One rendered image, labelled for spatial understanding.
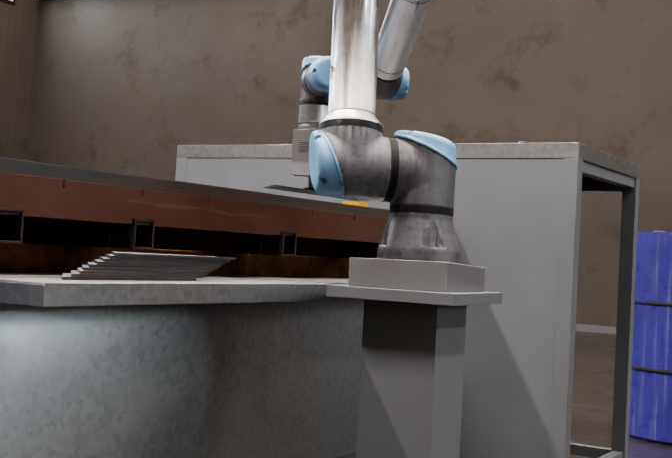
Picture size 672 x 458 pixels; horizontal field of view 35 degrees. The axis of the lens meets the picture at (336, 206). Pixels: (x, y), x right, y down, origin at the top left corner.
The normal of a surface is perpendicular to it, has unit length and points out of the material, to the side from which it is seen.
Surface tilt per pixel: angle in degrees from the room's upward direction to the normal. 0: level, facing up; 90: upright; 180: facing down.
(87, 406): 90
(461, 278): 90
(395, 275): 90
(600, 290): 90
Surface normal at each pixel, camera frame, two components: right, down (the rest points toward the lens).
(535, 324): -0.51, -0.07
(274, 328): 0.86, 0.03
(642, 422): -0.87, -0.07
